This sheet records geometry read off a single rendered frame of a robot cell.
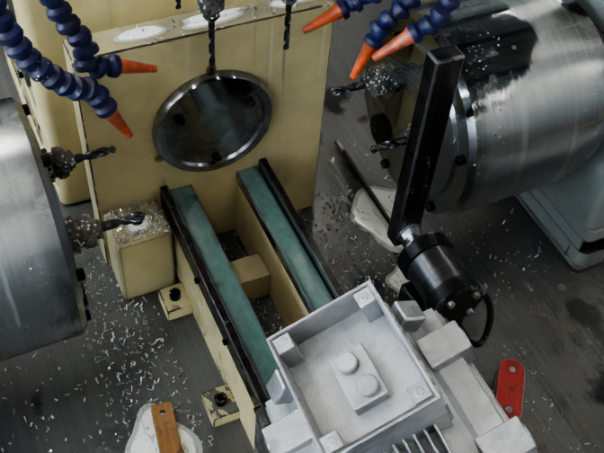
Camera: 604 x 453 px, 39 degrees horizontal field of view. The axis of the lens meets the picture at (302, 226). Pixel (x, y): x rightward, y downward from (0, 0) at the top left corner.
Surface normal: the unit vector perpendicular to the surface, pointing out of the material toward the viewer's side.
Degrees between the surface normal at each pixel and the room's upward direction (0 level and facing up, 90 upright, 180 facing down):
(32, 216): 39
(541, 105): 54
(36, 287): 70
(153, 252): 90
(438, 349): 22
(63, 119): 90
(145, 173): 90
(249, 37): 90
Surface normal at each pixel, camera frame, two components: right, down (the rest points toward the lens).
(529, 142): 0.41, 0.50
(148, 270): 0.41, 0.71
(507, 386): 0.07, -0.64
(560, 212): -0.91, 0.28
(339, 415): -0.30, -0.51
